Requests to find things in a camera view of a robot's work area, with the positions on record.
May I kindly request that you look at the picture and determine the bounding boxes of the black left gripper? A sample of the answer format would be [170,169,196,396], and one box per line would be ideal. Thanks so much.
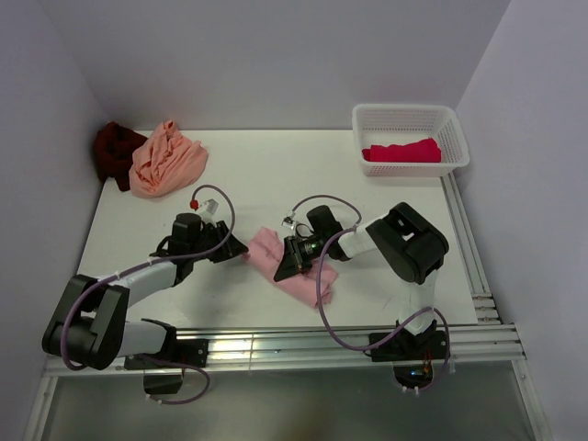
[189,220,248,263]

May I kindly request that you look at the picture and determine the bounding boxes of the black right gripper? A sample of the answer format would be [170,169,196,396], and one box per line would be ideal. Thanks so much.
[276,233,328,281]

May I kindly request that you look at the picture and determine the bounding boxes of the light pink t-shirt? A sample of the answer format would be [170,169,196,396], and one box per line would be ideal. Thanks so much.
[241,225,340,310]

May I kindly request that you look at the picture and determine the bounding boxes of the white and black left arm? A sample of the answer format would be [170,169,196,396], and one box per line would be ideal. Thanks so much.
[41,213,248,370]

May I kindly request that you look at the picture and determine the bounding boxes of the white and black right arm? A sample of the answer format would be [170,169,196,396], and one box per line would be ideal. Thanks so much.
[274,202,450,359]

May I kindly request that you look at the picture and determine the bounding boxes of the peach orange t-shirt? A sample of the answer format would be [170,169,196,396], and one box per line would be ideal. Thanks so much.
[129,120,208,198]

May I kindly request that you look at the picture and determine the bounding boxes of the dark maroon t-shirt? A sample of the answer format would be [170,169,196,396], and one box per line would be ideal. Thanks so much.
[92,121,147,192]

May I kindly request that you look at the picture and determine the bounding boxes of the white plastic basket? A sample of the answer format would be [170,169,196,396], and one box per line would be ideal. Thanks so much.
[352,104,470,177]

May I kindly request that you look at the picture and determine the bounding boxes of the red rolled t-shirt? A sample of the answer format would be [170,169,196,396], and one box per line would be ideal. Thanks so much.
[362,138,442,164]

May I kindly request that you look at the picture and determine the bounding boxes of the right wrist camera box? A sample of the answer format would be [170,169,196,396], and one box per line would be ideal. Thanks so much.
[281,211,298,231]

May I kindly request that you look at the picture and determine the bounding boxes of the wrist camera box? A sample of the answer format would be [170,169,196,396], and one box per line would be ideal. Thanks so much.
[281,211,298,231]
[189,198,219,218]

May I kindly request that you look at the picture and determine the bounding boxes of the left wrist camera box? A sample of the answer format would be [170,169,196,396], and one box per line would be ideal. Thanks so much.
[189,198,219,218]

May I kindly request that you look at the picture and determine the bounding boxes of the aluminium frame rails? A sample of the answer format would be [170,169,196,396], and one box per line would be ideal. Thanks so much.
[25,176,552,440]

